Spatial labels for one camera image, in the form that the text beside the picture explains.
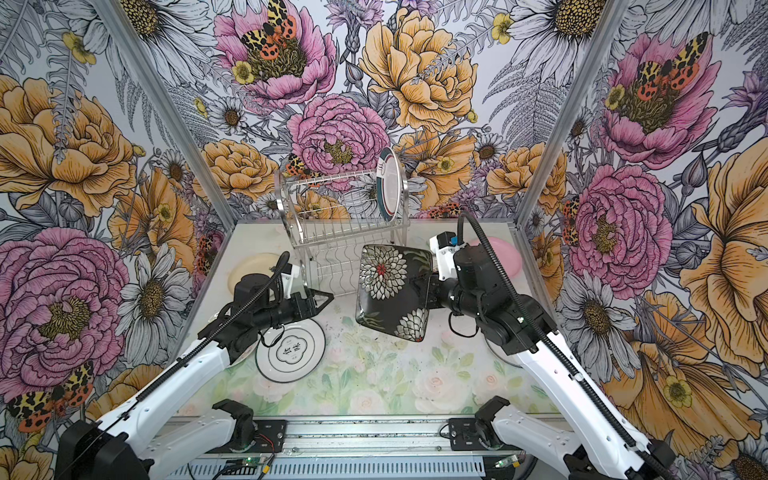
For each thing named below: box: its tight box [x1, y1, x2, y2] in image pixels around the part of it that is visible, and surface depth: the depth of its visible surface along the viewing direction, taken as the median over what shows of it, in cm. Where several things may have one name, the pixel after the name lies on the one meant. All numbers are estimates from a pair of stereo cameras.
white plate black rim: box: [255, 318, 326, 383], surface depth 88 cm
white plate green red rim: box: [376, 147, 402, 223], surface depth 88 cm
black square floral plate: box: [355, 244, 433, 343], surface depth 69 cm
